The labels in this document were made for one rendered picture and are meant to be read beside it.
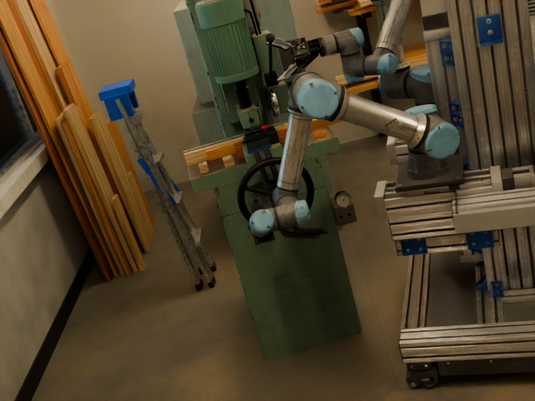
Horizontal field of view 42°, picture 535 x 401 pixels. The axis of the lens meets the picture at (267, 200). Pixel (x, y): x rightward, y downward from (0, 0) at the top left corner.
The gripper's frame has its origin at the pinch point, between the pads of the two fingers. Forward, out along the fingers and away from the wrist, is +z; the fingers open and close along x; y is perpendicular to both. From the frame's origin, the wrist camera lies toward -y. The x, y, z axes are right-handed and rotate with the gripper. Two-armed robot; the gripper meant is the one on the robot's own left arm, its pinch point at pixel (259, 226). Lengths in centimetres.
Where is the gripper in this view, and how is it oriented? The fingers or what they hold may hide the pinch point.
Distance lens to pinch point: 253.7
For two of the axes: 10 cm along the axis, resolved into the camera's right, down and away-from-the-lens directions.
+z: -0.1, 1.5, 9.9
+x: 9.7, -2.6, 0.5
